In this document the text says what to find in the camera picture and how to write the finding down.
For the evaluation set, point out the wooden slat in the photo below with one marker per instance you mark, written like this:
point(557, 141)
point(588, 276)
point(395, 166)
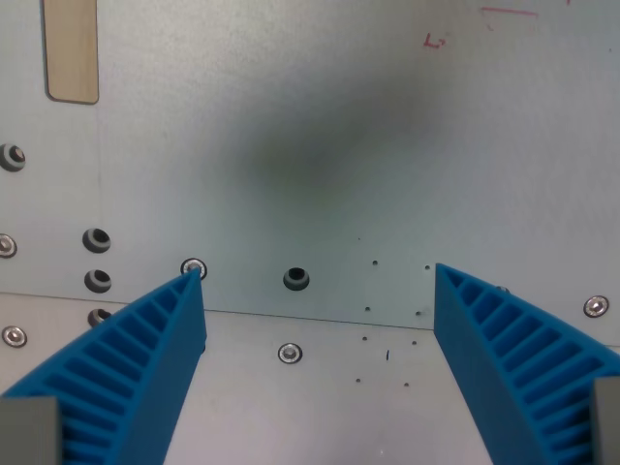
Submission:
point(71, 48)

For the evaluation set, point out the silver screw with washer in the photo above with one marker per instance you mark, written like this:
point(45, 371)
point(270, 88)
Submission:
point(596, 306)
point(194, 268)
point(13, 336)
point(290, 353)
point(6, 246)
point(503, 289)

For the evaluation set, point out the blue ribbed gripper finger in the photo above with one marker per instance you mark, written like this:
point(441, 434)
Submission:
point(508, 358)
point(121, 368)

